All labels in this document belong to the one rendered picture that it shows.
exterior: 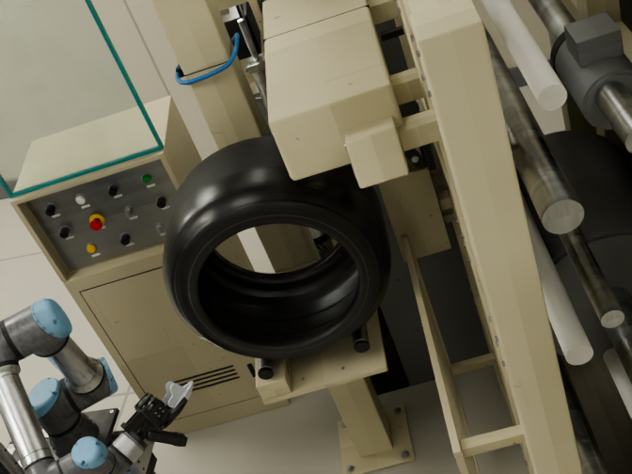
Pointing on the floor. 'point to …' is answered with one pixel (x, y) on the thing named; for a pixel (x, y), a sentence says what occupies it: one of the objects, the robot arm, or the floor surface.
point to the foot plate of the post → (399, 428)
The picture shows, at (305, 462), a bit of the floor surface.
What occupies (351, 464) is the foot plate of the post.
